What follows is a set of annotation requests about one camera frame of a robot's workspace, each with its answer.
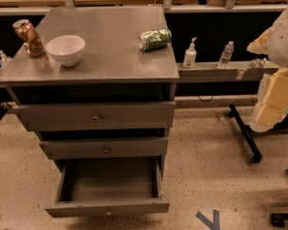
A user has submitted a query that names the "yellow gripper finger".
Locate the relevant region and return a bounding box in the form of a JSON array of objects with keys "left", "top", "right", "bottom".
[
  {"left": 250, "top": 67, "right": 288, "bottom": 132},
  {"left": 247, "top": 28, "right": 272, "bottom": 55}
]

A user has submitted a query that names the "green soda can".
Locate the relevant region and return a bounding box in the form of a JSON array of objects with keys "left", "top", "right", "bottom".
[{"left": 138, "top": 29, "right": 172, "bottom": 51}]

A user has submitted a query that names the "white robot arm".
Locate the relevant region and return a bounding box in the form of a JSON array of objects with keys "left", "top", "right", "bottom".
[{"left": 247, "top": 7, "right": 288, "bottom": 132}]

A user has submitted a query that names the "top grey drawer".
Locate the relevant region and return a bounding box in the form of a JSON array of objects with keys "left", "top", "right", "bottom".
[{"left": 12, "top": 102, "right": 175, "bottom": 131}]

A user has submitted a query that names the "grey drawer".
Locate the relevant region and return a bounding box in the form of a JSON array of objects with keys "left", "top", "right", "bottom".
[
  {"left": 39, "top": 137, "right": 168, "bottom": 160},
  {"left": 45, "top": 157, "right": 169, "bottom": 218},
  {"left": 12, "top": 102, "right": 175, "bottom": 131}
]

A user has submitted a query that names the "middle grey drawer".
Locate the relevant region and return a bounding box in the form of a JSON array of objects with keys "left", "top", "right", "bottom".
[{"left": 39, "top": 137, "right": 168, "bottom": 160}]

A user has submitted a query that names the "grey drawer cabinet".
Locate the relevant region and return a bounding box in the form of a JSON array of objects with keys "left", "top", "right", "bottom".
[{"left": 0, "top": 6, "right": 180, "bottom": 219}]

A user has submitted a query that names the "bottom grey drawer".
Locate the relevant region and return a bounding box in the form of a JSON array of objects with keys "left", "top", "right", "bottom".
[{"left": 45, "top": 157, "right": 169, "bottom": 218}]

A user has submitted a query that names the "orange soda can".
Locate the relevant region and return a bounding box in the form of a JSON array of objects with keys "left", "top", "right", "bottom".
[{"left": 12, "top": 19, "right": 45, "bottom": 58}]

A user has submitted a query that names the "crumpled clear wrapper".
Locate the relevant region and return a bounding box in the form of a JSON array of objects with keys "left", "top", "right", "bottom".
[{"left": 252, "top": 58, "right": 268, "bottom": 69}]

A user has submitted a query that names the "clear water bottle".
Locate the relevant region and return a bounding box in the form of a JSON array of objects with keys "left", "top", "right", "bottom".
[{"left": 218, "top": 41, "right": 234, "bottom": 69}]

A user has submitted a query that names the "black stand leg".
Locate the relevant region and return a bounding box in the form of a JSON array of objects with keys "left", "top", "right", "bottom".
[{"left": 228, "top": 104, "right": 262, "bottom": 163}]

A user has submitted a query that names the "white pump bottle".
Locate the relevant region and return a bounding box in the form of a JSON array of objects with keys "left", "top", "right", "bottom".
[{"left": 182, "top": 37, "right": 197, "bottom": 68}]

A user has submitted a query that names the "black chair base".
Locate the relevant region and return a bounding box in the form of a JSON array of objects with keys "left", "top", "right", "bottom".
[{"left": 270, "top": 213, "right": 288, "bottom": 227}]

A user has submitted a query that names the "white bowl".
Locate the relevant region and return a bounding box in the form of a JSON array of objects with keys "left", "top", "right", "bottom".
[{"left": 45, "top": 34, "right": 85, "bottom": 66}]

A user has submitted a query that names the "clear sanitizer bottle left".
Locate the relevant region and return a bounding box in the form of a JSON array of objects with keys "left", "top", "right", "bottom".
[{"left": 0, "top": 50, "right": 12, "bottom": 68}]

